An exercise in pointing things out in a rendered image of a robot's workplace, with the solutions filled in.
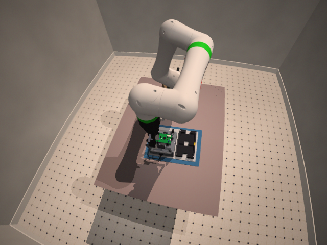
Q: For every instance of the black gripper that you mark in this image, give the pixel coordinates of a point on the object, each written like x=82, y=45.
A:
x=153, y=136

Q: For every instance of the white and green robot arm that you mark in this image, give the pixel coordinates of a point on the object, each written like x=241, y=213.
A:
x=179, y=101

